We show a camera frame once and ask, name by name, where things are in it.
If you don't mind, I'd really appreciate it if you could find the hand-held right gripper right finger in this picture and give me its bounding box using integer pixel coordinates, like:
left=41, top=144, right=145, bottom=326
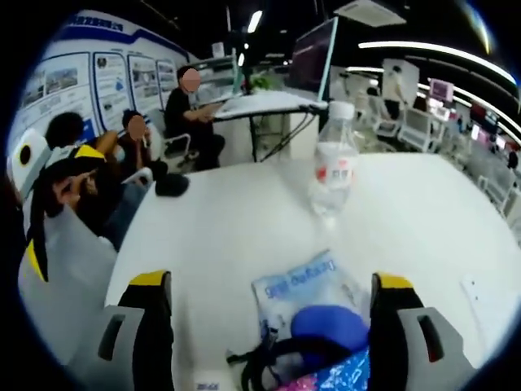
left=366, top=271, right=473, bottom=391

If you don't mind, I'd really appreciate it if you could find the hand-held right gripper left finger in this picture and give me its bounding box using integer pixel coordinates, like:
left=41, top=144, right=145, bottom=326
left=77, top=268, right=177, bottom=391

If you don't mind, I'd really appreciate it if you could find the blue mouse pad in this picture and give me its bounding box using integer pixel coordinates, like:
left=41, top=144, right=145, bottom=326
left=250, top=248, right=374, bottom=367

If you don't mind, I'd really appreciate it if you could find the blue patterned packet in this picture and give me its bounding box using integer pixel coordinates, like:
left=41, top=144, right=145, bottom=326
left=284, top=349, right=372, bottom=391

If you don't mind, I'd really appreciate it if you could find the black cable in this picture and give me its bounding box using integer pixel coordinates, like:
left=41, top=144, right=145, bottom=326
left=225, top=336, right=355, bottom=391

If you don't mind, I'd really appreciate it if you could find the clear plastic water bottle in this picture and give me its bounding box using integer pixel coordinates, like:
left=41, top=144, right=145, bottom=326
left=307, top=100, right=359, bottom=219

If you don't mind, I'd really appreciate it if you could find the small black object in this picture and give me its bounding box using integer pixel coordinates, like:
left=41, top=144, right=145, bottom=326
left=153, top=174, right=190, bottom=199

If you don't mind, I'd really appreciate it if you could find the white table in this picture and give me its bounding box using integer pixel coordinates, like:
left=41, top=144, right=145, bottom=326
left=103, top=153, right=521, bottom=391

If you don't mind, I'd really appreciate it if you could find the white office desk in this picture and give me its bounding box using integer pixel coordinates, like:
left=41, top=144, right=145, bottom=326
left=213, top=91, right=331, bottom=162

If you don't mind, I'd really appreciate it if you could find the white mesh office chair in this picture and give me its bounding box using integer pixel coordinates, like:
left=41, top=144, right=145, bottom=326
left=401, top=108, right=439, bottom=152

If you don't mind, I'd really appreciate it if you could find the computer monitor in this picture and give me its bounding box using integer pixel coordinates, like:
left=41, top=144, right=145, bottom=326
left=291, top=18, right=339, bottom=103

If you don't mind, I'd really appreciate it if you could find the ceiling light strip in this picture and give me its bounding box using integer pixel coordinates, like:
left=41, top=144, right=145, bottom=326
left=357, top=40, right=518, bottom=89

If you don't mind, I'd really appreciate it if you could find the ceiling air conditioner panel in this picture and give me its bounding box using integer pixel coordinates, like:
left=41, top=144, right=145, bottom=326
left=333, top=0, right=408, bottom=25

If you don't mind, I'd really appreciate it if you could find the wall poster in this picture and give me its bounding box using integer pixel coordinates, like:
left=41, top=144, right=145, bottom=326
left=15, top=11, right=190, bottom=135

